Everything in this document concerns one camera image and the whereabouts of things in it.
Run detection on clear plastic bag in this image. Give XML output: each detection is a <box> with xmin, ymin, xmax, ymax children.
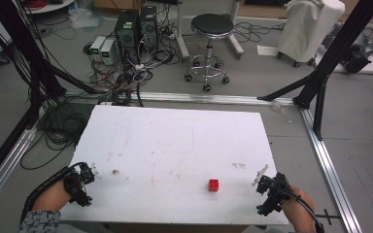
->
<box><xmin>67</xmin><ymin>7</ymin><xmax>106</xmax><ymax>31</ymax></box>

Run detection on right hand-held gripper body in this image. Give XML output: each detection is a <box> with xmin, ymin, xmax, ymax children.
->
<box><xmin>255</xmin><ymin>172</ymin><xmax>293</xmax><ymax>217</ymax></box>

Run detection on white bench power supply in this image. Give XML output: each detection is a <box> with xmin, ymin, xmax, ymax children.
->
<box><xmin>99</xmin><ymin>38</ymin><xmax>117</xmax><ymax>66</ymax></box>
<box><xmin>89</xmin><ymin>35</ymin><xmax>108</xmax><ymax>64</ymax></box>

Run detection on aluminium floor rail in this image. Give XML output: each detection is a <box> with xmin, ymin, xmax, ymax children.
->
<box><xmin>299</xmin><ymin>106</ymin><xmax>364</xmax><ymax>233</ymax></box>
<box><xmin>0</xmin><ymin>124</ymin><xmax>39</xmax><ymax>218</ymax></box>
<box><xmin>62</xmin><ymin>90</ymin><xmax>297</xmax><ymax>107</ymax></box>

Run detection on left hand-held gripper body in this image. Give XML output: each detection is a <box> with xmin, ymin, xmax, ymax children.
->
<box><xmin>62</xmin><ymin>161</ymin><xmax>96</xmax><ymax>208</ymax></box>

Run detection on person's right hand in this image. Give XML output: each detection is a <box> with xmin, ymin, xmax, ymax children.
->
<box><xmin>280</xmin><ymin>185</ymin><xmax>317</xmax><ymax>233</ymax></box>

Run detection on tangle of floor cables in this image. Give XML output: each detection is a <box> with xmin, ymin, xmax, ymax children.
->
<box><xmin>19</xmin><ymin>38</ymin><xmax>181</xmax><ymax>171</ymax></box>

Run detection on white desk leg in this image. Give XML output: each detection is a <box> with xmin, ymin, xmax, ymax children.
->
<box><xmin>226</xmin><ymin>0</ymin><xmax>246</xmax><ymax>60</ymax></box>
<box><xmin>174</xmin><ymin>0</ymin><xmax>191</xmax><ymax>61</ymax></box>

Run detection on red cube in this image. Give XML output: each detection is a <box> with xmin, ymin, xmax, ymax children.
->
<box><xmin>207</xmin><ymin>178</ymin><xmax>220</xmax><ymax>193</ymax></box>

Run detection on black machine on white board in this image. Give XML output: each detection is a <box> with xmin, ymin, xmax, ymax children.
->
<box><xmin>323</xmin><ymin>27</ymin><xmax>373</xmax><ymax>75</ymax></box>

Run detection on white covered cart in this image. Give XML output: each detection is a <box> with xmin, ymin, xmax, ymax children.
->
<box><xmin>276</xmin><ymin>0</ymin><xmax>347</xmax><ymax>69</ymax></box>

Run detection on white paper sheet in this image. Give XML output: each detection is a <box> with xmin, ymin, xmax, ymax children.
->
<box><xmin>256</xmin><ymin>45</ymin><xmax>280</xmax><ymax>57</ymax></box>

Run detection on coil of red cable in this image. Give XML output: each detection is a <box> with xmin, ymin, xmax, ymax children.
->
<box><xmin>22</xmin><ymin>0</ymin><xmax>49</xmax><ymax>11</ymax></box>

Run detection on black cables by stool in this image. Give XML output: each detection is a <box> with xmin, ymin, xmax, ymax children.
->
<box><xmin>232</xmin><ymin>20</ymin><xmax>288</xmax><ymax>45</ymax></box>

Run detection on person's left hand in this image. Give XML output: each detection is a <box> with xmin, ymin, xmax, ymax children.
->
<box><xmin>31</xmin><ymin>179</ymin><xmax>74</xmax><ymax>213</ymax></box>

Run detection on black computer tower green label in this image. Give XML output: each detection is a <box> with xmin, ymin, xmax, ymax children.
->
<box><xmin>114</xmin><ymin>9</ymin><xmax>141</xmax><ymax>65</ymax></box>

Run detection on black metal frame post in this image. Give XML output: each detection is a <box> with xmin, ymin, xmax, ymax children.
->
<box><xmin>257</xmin><ymin>0</ymin><xmax>373</xmax><ymax>142</ymax></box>
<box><xmin>0</xmin><ymin>0</ymin><xmax>111</xmax><ymax>192</ymax></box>

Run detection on black round rolling stool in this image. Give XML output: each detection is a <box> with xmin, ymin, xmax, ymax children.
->
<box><xmin>184</xmin><ymin>13</ymin><xmax>236</xmax><ymax>93</ymax></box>

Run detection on person's patterned left sleeve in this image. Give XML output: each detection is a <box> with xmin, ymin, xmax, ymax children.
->
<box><xmin>18</xmin><ymin>210</ymin><xmax>61</xmax><ymax>233</ymax></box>

